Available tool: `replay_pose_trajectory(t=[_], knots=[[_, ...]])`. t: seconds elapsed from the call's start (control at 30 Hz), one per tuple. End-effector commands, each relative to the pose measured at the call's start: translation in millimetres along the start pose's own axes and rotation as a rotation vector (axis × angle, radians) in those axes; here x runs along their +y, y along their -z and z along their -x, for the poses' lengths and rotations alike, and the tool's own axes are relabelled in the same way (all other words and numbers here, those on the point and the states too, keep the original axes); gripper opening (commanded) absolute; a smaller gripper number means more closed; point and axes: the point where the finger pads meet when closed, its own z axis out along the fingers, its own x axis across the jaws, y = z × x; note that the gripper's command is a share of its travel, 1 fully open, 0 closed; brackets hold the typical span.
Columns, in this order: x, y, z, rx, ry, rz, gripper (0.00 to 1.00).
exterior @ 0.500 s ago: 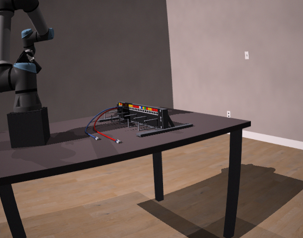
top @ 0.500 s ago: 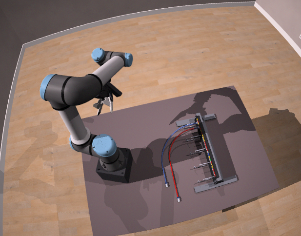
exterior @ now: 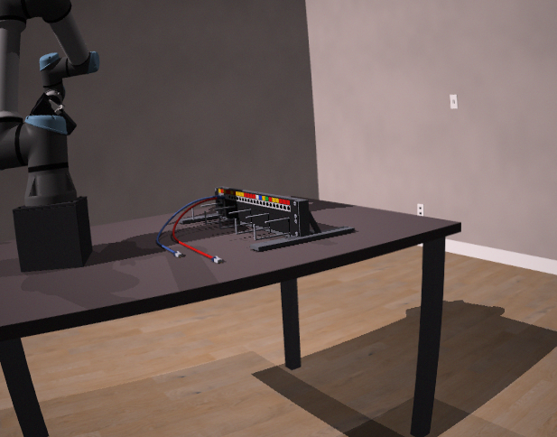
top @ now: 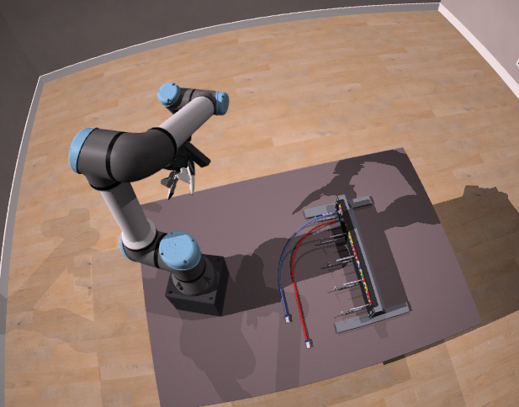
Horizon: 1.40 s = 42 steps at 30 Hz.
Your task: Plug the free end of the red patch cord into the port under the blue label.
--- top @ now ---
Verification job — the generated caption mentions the grey port rack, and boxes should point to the grey port rack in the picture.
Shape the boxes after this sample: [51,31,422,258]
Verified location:
[304,194,410,333]

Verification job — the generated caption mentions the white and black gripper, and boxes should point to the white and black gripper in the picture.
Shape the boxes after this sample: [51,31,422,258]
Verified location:
[161,141,195,200]

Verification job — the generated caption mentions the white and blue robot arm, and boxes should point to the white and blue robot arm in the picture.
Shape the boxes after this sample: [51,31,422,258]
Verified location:
[69,82,229,296]

